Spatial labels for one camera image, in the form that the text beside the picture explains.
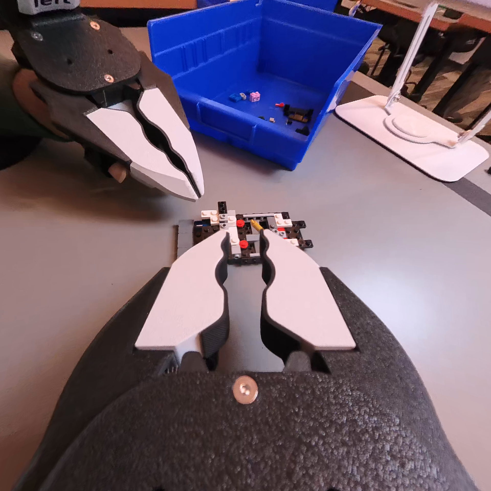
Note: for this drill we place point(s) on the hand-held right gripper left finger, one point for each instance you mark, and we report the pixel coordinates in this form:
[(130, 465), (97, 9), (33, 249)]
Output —
[(184, 307)]

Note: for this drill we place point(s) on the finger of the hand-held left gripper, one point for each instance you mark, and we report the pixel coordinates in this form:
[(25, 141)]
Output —
[(134, 142), (173, 123)]

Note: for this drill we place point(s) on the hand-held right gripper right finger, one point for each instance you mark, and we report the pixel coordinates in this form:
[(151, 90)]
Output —
[(307, 307)]

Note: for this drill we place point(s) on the blue plastic bin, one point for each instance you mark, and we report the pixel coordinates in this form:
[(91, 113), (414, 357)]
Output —
[(207, 46)]

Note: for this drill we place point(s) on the lego car model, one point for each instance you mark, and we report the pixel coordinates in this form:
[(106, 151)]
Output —
[(211, 219)]

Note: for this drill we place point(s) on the lego pieces pile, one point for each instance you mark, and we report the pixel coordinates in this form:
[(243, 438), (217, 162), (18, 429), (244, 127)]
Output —
[(299, 113)]

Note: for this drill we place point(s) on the white book stand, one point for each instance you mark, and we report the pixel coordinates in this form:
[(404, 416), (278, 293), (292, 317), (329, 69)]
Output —
[(414, 146)]

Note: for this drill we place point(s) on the wooden background desks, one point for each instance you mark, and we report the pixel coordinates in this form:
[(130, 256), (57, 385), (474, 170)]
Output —
[(399, 9)]

